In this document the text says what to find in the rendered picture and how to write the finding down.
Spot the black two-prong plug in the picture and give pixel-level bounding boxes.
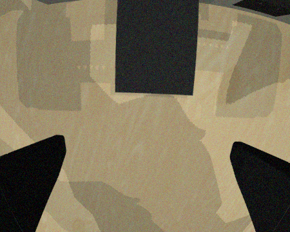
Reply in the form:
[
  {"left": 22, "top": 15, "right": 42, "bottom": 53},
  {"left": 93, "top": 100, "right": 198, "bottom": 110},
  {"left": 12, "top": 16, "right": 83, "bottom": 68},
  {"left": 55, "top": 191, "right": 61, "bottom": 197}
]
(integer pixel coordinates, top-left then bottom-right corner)
[{"left": 115, "top": 0, "right": 199, "bottom": 95}]

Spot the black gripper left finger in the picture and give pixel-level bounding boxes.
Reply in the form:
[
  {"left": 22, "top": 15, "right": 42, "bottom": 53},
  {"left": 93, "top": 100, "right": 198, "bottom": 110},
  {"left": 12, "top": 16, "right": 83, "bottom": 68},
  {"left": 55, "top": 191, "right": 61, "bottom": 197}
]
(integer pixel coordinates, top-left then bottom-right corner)
[{"left": 0, "top": 135, "right": 67, "bottom": 232}]

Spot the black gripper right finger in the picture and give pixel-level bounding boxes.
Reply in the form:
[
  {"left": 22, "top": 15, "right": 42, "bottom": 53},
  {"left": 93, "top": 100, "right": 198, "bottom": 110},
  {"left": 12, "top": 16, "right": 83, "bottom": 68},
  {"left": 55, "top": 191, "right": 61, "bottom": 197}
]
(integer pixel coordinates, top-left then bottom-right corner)
[{"left": 230, "top": 141, "right": 290, "bottom": 232}]

